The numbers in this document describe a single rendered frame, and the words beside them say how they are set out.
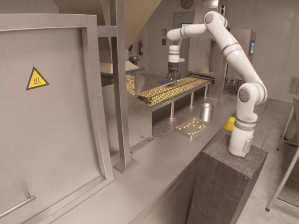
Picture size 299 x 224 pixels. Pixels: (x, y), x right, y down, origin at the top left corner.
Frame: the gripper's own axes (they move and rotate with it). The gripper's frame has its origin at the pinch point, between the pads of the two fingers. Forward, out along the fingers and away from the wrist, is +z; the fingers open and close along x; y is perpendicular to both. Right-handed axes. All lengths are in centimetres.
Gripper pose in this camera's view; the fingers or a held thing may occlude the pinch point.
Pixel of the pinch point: (174, 86)
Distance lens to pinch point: 123.1
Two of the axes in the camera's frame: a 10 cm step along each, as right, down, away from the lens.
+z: 0.0, 9.1, 4.0
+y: -6.4, 3.1, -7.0
